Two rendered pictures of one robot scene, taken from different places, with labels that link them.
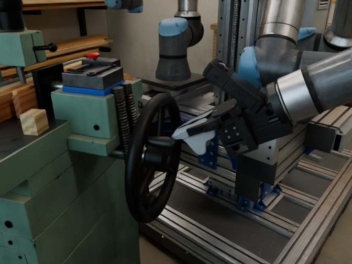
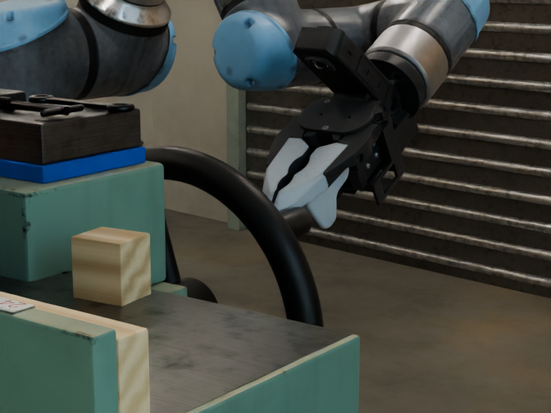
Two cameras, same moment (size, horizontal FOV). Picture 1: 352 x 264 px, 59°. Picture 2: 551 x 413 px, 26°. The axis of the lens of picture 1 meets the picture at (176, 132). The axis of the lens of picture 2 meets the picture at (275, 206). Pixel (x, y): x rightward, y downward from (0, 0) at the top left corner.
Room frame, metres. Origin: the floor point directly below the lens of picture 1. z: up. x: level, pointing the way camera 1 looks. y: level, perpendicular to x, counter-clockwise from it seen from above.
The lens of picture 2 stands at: (0.24, 0.93, 1.11)
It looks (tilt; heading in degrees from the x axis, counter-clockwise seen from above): 12 degrees down; 288
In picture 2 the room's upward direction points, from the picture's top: straight up
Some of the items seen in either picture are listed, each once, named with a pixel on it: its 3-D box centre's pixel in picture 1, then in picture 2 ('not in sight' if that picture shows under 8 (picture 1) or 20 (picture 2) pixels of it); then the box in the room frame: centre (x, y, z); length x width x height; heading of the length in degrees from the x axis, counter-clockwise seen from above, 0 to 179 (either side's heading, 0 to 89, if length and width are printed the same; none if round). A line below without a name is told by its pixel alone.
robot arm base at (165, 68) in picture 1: (173, 65); not in sight; (1.30, 0.01, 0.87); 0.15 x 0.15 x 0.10
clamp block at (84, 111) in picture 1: (98, 105); (32, 226); (0.66, 0.18, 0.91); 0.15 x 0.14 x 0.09; 161
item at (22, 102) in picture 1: (44, 96); not in sight; (0.70, 0.31, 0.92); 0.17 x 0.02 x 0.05; 161
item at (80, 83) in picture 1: (97, 73); (25, 125); (0.67, 0.17, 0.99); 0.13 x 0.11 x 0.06; 161
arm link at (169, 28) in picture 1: (173, 35); not in sight; (1.31, 0.01, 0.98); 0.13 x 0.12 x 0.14; 153
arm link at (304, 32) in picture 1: (295, 50); (25, 54); (0.97, -0.37, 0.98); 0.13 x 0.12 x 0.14; 64
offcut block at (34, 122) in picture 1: (34, 121); (111, 265); (0.55, 0.27, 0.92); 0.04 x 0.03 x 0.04; 168
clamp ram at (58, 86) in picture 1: (61, 86); not in sight; (0.69, 0.26, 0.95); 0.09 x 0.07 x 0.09; 161
